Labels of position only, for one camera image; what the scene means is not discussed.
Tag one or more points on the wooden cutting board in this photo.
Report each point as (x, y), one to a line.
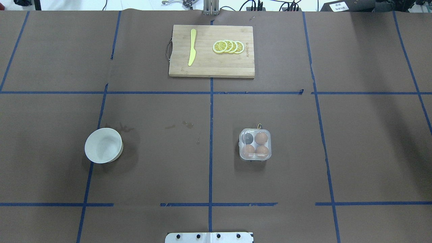
(208, 64)

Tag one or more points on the aluminium frame post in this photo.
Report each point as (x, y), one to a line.
(211, 7)

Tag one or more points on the white bowl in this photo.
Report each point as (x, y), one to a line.
(103, 146)

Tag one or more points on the yellow plastic knife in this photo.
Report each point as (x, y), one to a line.
(192, 53)

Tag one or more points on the clear plastic egg box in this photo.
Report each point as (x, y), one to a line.
(246, 136)

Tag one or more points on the brown egg from bowl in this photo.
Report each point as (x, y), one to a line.
(248, 151)

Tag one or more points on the brown egg back right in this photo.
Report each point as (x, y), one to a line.
(261, 138)

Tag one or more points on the brown egg front right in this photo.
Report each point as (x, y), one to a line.
(262, 152)

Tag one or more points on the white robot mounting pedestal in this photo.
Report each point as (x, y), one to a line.
(210, 237)

